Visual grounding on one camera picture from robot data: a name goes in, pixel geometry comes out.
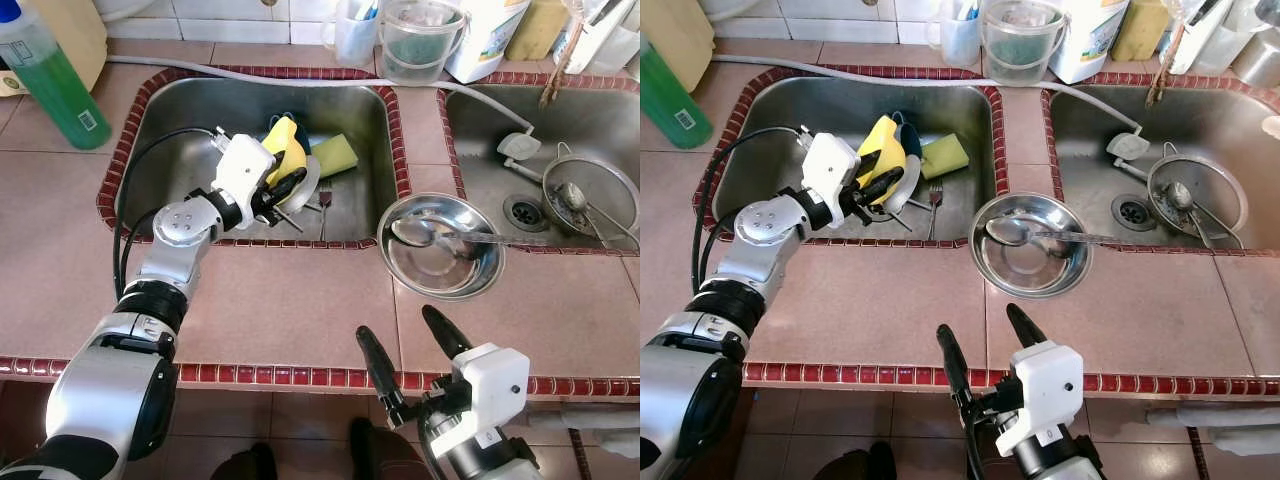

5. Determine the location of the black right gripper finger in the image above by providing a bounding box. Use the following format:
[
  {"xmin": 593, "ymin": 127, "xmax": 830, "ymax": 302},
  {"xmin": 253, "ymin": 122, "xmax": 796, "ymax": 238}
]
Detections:
[
  {"xmin": 937, "ymin": 323, "xmax": 976, "ymax": 411},
  {"xmin": 357, "ymin": 325, "xmax": 411, "ymax": 429},
  {"xmin": 1006, "ymin": 302, "xmax": 1049, "ymax": 349},
  {"xmin": 423, "ymin": 304, "xmax": 473, "ymax": 361}
]

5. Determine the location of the yellow plastic bowl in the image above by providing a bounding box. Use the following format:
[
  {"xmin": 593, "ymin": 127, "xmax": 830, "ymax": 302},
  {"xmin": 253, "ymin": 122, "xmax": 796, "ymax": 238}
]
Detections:
[
  {"xmin": 857, "ymin": 113, "xmax": 909, "ymax": 196},
  {"xmin": 260, "ymin": 113, "xmax": 311, "ymax": 196}
]

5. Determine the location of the steel bowl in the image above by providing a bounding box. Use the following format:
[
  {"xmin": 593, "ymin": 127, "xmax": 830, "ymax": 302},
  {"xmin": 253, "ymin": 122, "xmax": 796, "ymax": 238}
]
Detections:
[
  {"xmin": 378, "ymin": 192, "xmax": 506, "ymax": 301},
  {"xmin": 970, "ymin": 192, "xmax": 1094, "ymax": 299}
]

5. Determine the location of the steel spoon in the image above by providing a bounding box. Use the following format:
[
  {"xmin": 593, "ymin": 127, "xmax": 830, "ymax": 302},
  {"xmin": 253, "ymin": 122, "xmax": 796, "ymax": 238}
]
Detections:
[
  {"xmin": 390, "ymin": 218, "xmax": 549, "ymax": 249},
  {"xmin": 985, "ymin": 217, "xmax": 1136, "ymax": 246}
]

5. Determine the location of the yellow green scouring sponge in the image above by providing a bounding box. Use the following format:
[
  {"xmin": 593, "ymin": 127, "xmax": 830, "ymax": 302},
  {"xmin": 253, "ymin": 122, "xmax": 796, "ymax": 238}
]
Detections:
[
  {"xmin": 920, "ymin": 133, "xmax": 971, "ymax": 181},
  {"xmin": 310, "ymin": 133, "xmax": 361, "ymax": 179}
]

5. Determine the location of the black right robot foot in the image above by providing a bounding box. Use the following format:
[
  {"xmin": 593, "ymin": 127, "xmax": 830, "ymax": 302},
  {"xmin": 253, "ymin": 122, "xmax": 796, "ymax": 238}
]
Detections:
[{"xmin": 348, "ymin": 418, "xmax": 431, "ymax": 480}]

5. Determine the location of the black robot foot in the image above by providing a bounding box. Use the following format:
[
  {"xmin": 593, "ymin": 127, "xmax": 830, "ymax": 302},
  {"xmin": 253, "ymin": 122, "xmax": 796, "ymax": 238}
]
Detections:
[
  {"xmin": 815, "ymin": 440, "xmax": 896, "ymax": 480},
  {"xmin": 348, "ymin": 418, "xmax": 431, "ymax": 480},
  {"xmin": 210, "ymin": 440, "xmax": 279, "ymax": 480}
]

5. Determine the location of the steel sink basin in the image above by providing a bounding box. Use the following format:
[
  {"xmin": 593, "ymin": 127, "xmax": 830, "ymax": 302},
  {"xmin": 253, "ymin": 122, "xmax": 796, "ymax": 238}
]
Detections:
[
  {"xmin": 1040, "ymin": 72, "xmax": 1280, "ymax": 256},
  {"xmin": 437, "ymin": 72, "xmax": 640, "ymax": 256},
  {"xmin": 705, "ymin": 68, "xmax": 1006, "ymax": 246},
  {"xmin": 97, "ymin": 68, "xmax": 411, "ymax": 249}
]

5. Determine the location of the black left robot foot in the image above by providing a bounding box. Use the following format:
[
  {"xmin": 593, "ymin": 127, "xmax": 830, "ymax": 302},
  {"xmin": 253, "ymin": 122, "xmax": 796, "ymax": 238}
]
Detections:
[
  {"xmin": 815, "ymin": 440, "xmax": 896, "ymax": 480},
  {"xmin": 210, "ymin": 440, "xmax": 279, "ymax": 480}
]

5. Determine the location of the white toothbrush cup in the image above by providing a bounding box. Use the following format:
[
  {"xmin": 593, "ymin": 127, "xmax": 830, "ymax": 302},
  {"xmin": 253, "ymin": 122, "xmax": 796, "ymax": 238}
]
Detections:
[
  {"xmin": 925, "ymin": 0, "xmax": 983, "ymax": 68},
  {"xmin": 322, "ymin": 0, "xmax": 381, "ymax": 68}
]

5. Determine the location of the clear plastic pail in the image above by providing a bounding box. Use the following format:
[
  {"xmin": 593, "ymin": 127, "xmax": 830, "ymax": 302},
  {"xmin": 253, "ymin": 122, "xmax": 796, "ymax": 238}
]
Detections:
[
  {"xmin": 378, "ymin": 0, "xmax": 469, "ymax": 86},
  {"xmin": 980, "ymin": 0, "xmax": 1069, "ymax": 86}
]

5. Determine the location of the steel mesh strainer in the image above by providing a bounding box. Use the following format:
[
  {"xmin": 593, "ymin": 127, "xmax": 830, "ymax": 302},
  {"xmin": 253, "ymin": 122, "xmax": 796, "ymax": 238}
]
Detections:
[
  {"xmin": 1147, "ymin": 143, "xmax": 1251, "ymax": 249},
  {"xmin": 540, "ymin": 143, "xmax": 640, "ymax": 249}
]

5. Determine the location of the green dish soap bottle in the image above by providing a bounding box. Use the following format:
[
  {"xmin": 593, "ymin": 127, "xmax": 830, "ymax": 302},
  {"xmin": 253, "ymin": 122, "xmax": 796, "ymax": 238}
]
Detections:
[
  {"xmin": 0, "ymin": 0, "xmax": 113, "ymax": 151},
  {"xmin": 640, "ymin": 40, "xmax": 713, "ymax": 151}
]

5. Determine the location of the beige water filter unit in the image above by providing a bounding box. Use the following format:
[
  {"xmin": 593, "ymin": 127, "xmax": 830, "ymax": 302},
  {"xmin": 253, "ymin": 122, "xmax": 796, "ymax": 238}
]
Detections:
[
  {"xmin": 640, "ymin": 0, "xmax": 716, "ymax": 94},
  {"xmin": 0, "ymin": 0, "xmax": 109, "ymax": 98}
]

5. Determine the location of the white detergent bottle yellow cap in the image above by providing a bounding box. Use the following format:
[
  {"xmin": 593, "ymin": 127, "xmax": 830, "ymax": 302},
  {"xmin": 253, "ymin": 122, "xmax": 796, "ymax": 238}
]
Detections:
[
  {"xmin": 1048, "ymin": 0, "xmax": 1131, "ymax": 84},
  {"xmin": 445, "ymin": 0, "xmax": 531, "ymax": 84}
]

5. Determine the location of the yellow sponge block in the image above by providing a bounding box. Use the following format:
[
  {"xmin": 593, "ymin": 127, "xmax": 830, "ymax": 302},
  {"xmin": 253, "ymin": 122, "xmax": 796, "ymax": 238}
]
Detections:
[
  {"xmin": 505, "ymin": 0, "xmax": 569, "ymax": 61},
  {"xmin": 1110, "ymin": 0, "xmax": 1171, "ymax": 61}
]

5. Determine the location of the steel cup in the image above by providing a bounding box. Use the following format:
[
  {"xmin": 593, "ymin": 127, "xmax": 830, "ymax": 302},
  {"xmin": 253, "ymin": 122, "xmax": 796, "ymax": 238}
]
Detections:
[{"xmin": 1230, "ymin": 35, "xmax": 1280, "ymax": 91}]

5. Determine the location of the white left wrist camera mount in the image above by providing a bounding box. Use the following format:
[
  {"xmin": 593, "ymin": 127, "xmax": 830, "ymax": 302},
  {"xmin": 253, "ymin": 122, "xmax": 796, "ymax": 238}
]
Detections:
[
  {"xmin": 210, "ymin": 133, "xmax": 276, "ymax": 226},
  {"xmin": 800, "ymin": 132, "xmax": 863, "ymax": 226}
]

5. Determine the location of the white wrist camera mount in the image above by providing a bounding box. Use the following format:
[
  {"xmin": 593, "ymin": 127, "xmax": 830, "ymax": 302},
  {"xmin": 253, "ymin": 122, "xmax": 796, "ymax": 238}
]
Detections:
[
  {"xmin": 995, "ymin": 340, "xmax": 1086, "ymax": 459},
  {"xmin": 210, "ymin": 133, "xmax": 276, "ymax": 226},
  {"xmin": 430, "ymin": 343, "xmax": 531, "ymax": 459},
  {"xmin": 800, "ymin": 132, "xmax": 863, "ymax": 226}
]

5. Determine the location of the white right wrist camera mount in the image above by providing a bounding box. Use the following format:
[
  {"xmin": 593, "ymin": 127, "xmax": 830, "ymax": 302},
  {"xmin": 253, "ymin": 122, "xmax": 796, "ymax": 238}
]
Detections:
[
  {"xmin": 995, "ymin": 340, "xmax": 1086, "ymax": 459},
  {"xmin": 430, "ymin": 343, "xmax": 531, "ymax": 459}
]

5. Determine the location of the grey hose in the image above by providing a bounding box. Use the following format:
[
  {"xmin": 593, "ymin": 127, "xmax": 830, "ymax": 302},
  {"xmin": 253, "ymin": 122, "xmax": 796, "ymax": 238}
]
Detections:
[
  {"xmin": 105, "ymin": 55, "xmax": 536, "ymax": 141},
  {"xmin": 712, "ymin": 55, "xmax": 1141, "ymax": 141}
]

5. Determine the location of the white hose head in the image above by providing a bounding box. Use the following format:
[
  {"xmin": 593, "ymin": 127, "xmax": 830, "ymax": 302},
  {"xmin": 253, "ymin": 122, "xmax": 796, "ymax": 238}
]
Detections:
[
  {"xmin": 498, "ymin": 133, "xmax": 543, "ymax": 164},
  {"xmin": 1107, "ymin": 132, "xmax": 1151, "ymax": 163}
]

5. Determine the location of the brown frayed cord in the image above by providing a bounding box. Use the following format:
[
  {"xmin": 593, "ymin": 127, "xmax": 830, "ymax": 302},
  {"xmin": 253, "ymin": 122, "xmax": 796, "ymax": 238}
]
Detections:
[
  {"xmin": 540, "ymin": 15, "xmax": 591, "ymax": 109},
  {"xmin": 1147, "ymin": 15, "xmax": 1196, "ymax": 109}
]

